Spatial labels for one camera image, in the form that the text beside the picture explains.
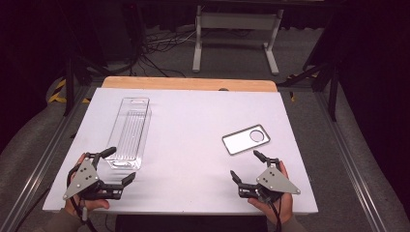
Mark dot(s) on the person's left hand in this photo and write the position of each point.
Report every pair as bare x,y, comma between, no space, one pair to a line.
92,204

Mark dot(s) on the dark table grommet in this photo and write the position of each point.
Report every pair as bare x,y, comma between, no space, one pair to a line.
223,89

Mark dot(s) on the black metal stand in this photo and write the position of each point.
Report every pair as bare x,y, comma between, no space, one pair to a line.
69,93
333,100

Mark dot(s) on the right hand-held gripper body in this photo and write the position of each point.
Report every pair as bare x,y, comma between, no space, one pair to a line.
274,182

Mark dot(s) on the clear plastic storage container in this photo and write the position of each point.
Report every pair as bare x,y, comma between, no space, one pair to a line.
129,135

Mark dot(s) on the aluminium floor rail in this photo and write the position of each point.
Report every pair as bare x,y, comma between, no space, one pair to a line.
349,161
48,154

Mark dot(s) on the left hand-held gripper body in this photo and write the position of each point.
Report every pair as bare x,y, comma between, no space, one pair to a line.
82,179

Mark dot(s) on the white-framed wooden desk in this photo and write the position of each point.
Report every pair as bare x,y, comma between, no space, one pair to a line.
238,21

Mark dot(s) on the yellow black hazard tape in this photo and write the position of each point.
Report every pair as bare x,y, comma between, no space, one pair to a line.
56,95

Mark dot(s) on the person's right hand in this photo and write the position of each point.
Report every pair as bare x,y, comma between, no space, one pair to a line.
283,209

